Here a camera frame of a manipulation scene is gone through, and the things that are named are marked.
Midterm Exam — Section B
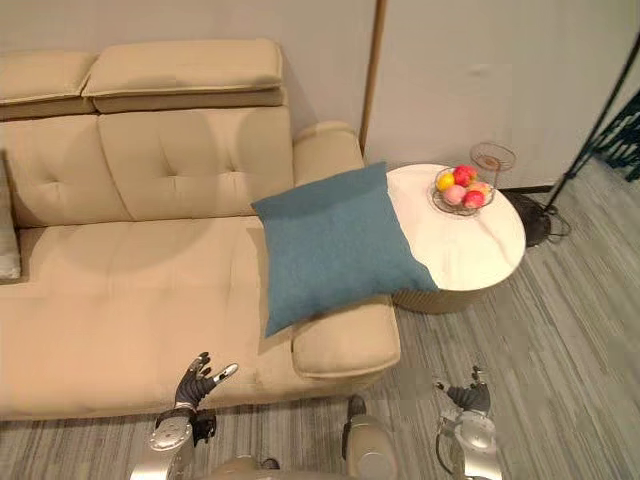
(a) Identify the black cable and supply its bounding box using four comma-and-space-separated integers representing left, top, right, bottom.
537, 204, 572, 246

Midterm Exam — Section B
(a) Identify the empty wire basket stand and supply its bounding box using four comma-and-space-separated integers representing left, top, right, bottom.
469, 141, 518, 187

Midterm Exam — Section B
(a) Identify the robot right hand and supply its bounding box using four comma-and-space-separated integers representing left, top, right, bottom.
432, 365, 494, 417

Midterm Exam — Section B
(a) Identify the dark teal patterned object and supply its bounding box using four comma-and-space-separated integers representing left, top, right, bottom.
585, 84, 640, 187

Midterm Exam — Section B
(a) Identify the black round lamp base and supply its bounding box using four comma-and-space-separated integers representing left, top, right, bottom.
502, 192, 551, 249

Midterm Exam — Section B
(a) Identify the wooden vertical pole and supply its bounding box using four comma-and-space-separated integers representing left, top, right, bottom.
358, 0, 389, 154

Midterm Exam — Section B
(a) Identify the blue square cushion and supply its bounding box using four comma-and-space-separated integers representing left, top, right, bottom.
249, 160, 440, 339

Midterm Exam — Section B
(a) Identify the round white side table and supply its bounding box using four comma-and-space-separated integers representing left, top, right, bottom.
385, 162, 527, 315

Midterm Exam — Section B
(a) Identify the beige leather sofa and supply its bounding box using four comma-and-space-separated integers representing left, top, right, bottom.
0, 38, 402, 422

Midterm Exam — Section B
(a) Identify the grey cushion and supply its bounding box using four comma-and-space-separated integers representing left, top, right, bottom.
0, 149, 23, 281

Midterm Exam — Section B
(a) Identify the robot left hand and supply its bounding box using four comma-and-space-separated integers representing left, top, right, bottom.
173, 351, 240, 412

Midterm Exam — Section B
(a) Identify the wire fruit bowl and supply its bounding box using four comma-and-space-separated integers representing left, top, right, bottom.
431, 165, 498, 217

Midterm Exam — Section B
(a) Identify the black floor lamp pole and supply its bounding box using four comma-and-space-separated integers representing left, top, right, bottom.
543, 29, 640, 214

